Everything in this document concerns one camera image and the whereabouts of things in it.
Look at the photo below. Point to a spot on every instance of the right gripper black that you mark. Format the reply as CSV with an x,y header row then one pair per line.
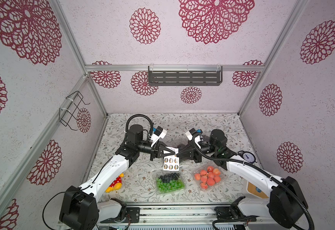
x,y
194,151

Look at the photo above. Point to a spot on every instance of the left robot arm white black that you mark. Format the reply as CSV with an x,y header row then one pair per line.
x,y
81,208

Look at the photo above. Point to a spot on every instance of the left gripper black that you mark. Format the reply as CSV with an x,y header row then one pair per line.
x,y
157,150

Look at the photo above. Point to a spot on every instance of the blackberry clamshell box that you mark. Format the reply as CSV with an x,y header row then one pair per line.
x,y
176,147

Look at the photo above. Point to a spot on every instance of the black wire wall rack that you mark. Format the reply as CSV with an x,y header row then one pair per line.
x,y
66,114

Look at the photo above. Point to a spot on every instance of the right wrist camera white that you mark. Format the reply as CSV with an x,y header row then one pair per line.
x,y
195,135

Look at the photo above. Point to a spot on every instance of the black alarm clock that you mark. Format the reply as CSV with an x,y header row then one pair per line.
x,y
247,156

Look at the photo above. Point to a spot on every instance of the white sticker label sheet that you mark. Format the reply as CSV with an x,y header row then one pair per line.
x,y
171,163

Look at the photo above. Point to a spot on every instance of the floral table mat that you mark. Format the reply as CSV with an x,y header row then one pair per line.
x,y
138,182

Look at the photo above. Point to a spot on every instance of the green grape blueberry clamshell box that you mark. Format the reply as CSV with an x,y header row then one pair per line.
x,y
169,182

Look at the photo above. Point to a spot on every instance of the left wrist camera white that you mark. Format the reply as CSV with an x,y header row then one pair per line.
x,y
158,133

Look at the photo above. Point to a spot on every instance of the grey wall shelf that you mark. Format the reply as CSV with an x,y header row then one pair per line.
x,y
205,76

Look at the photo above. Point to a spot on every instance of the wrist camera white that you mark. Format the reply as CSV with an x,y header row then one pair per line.
x,y
195,135
158,133

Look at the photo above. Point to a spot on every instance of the yellow red plush toy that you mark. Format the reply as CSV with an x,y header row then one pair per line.
x,y
116,184

